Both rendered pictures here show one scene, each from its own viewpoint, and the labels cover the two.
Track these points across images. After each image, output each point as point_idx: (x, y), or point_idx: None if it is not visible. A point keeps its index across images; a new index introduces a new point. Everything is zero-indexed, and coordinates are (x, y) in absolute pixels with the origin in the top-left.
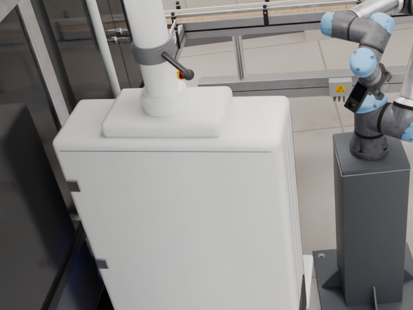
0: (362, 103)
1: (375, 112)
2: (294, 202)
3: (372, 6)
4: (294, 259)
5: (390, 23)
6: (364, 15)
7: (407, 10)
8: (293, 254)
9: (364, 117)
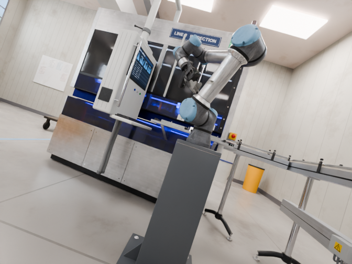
0: None
1: None
2: (120, 56)
3: (219, 50)
4: (109, 66)
5: (191, 36)
6: (210, 51)
7: None
8: (109, 64)
9: None
